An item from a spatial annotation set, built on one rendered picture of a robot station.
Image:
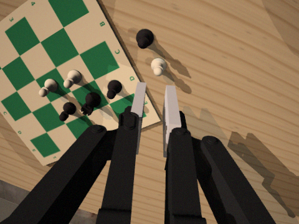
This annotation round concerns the green and cream chessboard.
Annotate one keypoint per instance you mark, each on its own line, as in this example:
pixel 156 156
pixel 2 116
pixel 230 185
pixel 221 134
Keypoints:
pixel 45 39

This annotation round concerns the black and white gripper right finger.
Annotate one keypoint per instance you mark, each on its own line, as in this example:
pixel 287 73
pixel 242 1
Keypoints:
pixel 229 194

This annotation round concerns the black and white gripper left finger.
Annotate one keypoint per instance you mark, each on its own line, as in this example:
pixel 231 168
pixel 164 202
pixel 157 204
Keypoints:
pixel 58 195

